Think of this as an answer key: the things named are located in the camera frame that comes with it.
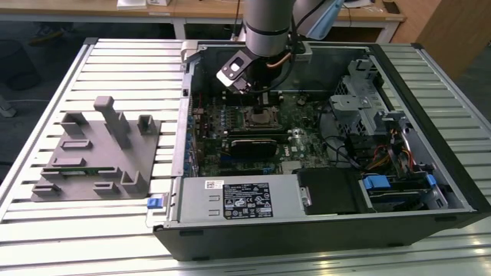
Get silver topped CPU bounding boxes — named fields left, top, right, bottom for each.
left=251, top=110, right=275, bottom=126

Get metal socket cover frame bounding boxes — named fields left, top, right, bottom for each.
left=241, top=105, right=285, bottom=129

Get CPU socket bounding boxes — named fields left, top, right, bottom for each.
left=238, top=105, right=285, bottom=129

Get grey case hinge block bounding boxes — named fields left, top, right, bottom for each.
left=181, top=41, right=201, bottom=63

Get metal drive cage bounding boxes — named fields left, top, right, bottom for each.
left=329, top=59, right=390, bottom=136

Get black graphics card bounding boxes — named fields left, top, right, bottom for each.
left=226, top=137, right=278, bottom=158

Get green motherboard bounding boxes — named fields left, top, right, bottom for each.
left=190, top=91, right=334, bottom=177

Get silver chipset heatsink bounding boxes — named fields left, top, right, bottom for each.
left=282, top=160, right=305, bottom=174

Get black plastic bay cover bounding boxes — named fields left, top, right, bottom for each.
left=298, top=168, right=377, bottom=216

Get silver power supply unit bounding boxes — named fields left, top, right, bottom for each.
left=169, top=175, right=309, bottom=224

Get blue disk carrier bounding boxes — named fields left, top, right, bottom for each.
left=361, top=174, right=438, bottom=202

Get wooden desk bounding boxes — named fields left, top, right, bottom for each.
left=0, top=0, right=407, bottom=44

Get wooden cabinet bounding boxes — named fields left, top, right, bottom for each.
left=391, top=0, right=491, bottom=82

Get green RAM stick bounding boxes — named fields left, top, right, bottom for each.
left=43, top=166, right=117, bottom=176

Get black PC case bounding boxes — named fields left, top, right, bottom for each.
left=153, top=40, right=491, bottom=262

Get grey parts rack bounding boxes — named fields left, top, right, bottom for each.
left=30, top=96, right=162, bottom=204

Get black waste bin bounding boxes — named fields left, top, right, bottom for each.
left=0, top=39, right=43, bottom=90

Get white desk foot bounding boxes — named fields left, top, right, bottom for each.
left=0, top=94, right=18, bottom=118

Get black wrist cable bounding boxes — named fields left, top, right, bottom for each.
left=265, top=16, right=306, bottom=93

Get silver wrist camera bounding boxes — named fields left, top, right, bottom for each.
left=294, top=41, right=313, bottom=63
left=215, top=49, right=258, bottom=87

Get yellow orange power wires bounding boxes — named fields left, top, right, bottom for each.
left=366, top=129, right=418, bottom=173

